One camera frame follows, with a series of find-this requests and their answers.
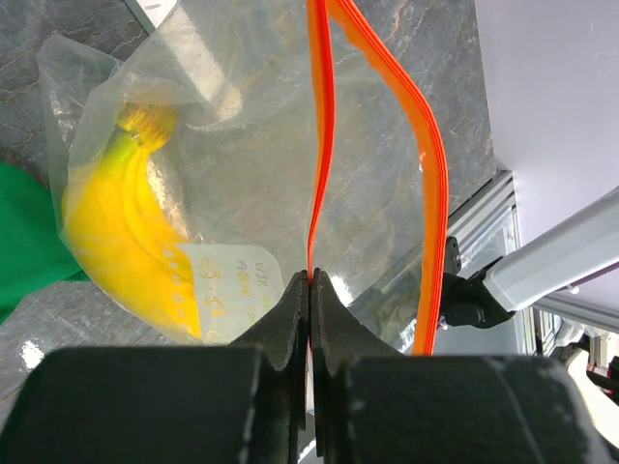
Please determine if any green shirt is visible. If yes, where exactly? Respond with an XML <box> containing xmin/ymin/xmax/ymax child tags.
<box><xmin>1</xmin><ymin>162</ymin><xmax>89</xmax><ymax>321</ymax></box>

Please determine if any white clothes rack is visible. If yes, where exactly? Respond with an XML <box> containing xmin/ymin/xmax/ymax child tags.
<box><xmin>125</xmin><ymin>0</ymin><xmax>178</xmax><ymax>34</ymax></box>

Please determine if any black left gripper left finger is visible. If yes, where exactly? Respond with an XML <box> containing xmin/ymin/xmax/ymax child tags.
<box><xmin>1</xmin><ymin>272</ymin><xmax>310</xmax><ymax>463</ymax></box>

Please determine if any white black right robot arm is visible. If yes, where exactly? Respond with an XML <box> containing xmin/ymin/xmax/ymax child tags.
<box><xmin>440</xmin><ymin>189</ymin><xmax>618</xmax><ymax>329</ymax></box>

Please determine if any clear zip top bag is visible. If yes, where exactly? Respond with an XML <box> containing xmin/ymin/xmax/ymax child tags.
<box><xmin>37</xmin><ymin>0</ymin><xmax>499</xmax><ymax>357</ymax></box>

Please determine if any yellow banana bunch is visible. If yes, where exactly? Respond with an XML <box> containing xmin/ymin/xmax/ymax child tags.
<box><xmin>61</xmin><ymin>103</ymin><xmax>201</xmax><ymax>341</ymax></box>

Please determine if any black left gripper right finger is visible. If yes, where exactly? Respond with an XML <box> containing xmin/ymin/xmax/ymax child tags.
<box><xmin>309</xmin><ymin>270</ymin><xmax>618</xmax><ymax>463</ymax></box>

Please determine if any aluminium frame rail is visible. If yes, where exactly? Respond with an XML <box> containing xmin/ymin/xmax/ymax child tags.
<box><xmin>435</xmin><ymin>172</ymin><xmax>618</xmax><ymax>356</ymax></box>

